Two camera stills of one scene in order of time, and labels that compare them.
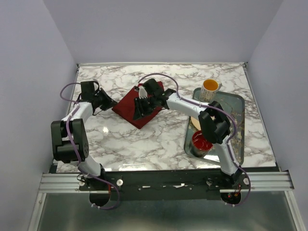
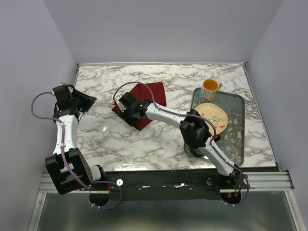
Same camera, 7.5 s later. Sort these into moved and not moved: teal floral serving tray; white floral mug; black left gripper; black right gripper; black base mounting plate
Moved: black right gripper; black left gripper
Not moved: black base mounting plate; white floral mug; teal floral serving tray
